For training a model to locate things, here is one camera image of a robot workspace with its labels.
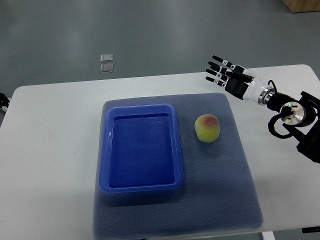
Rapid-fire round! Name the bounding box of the green red peach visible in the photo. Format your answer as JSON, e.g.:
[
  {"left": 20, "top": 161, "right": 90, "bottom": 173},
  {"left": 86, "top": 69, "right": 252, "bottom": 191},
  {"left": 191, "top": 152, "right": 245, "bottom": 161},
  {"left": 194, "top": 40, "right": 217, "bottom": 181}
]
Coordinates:
[{"left": 194, "top": 114, "right": 220, "bottom": 143}]

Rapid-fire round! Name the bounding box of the white table leg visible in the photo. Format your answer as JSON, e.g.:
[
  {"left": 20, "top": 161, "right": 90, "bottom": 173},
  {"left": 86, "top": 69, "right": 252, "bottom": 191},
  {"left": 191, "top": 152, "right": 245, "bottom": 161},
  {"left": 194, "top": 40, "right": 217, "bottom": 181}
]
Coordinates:
[{"left": 261, "top": 231, "right": 276, "bottom": 240}]

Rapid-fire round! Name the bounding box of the metal floor plate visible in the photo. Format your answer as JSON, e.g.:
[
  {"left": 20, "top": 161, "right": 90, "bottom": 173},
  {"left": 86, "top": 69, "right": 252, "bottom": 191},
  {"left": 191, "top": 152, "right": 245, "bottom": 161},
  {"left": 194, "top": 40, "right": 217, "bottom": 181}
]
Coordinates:
[
  {"left": 100, "top": 63, "right": 114, "bottom": 73},
  {"left": 100, "top": 53, "right": 113, "bottom": 63}
]

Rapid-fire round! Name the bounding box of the blue grey textured mat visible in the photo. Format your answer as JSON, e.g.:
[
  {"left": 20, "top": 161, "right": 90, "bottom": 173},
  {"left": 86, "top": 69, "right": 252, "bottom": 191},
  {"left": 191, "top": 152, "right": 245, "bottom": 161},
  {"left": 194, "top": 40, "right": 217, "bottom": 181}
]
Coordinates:
[{"left": 93, "top": 93, "right": 263, "bottom": 240}]

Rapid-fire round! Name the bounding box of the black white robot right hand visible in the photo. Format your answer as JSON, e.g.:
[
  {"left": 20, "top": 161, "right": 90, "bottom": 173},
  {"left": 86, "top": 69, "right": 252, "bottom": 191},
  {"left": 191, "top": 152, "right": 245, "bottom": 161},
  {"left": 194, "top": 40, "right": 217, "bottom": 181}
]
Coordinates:
[{"left": 205, "top": 55, "right": 271, "bottom": 105}]

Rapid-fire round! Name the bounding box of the black clamp at table edge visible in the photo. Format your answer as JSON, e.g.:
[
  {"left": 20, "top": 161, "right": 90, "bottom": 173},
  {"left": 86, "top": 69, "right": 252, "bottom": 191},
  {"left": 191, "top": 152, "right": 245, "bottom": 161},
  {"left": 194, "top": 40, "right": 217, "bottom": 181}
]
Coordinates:
[{"left": 302, "top": 226, "right": 320, "bottom": 234}]

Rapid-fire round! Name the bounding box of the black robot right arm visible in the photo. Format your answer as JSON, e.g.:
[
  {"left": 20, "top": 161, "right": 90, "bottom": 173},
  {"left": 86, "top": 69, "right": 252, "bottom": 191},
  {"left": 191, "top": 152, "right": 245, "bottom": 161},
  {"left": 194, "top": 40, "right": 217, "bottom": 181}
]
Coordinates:
[{"left": 262, "top": 90, "right": 320, "bottom": 163}]

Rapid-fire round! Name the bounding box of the wooden box corner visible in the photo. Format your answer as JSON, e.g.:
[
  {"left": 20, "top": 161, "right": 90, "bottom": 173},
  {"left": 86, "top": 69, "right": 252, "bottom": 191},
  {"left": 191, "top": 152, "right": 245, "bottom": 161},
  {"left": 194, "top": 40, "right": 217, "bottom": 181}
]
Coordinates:
[{"left": 285, "top": 0, "right": 320, "bottom": 14}]

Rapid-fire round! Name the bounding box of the blue plastic tray plate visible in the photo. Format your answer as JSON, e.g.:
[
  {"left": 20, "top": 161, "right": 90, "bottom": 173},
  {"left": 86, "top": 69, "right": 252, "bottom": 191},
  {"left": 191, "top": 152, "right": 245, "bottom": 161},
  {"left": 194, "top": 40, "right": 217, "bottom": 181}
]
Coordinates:
[{"left": 98, "top": 103, "right": 184, "bottom": 194}]

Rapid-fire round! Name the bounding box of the upper metal floor plate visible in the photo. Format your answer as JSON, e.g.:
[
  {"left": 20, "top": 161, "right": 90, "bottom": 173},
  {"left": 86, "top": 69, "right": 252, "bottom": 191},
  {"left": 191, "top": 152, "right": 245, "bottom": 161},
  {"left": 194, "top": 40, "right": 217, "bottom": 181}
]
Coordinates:
[{"left": 100, "top": 53, "right": 113, "bottom": 63}]

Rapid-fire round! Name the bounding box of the lower metal floor plate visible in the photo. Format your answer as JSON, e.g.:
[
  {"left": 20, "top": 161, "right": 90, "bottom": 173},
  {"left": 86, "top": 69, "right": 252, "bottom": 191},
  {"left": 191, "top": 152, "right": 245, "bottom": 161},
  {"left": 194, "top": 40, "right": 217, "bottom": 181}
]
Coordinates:
[{"left": 100, "top": 63, "right": 114, "bottom": 73}]

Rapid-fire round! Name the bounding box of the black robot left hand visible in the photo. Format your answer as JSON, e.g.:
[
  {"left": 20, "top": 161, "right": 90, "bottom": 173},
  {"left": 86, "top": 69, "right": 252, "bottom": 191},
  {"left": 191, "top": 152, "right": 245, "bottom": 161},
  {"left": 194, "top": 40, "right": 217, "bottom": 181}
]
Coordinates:
[{"left": 0, "top": 92, "right": 11, "bottom": 112}]

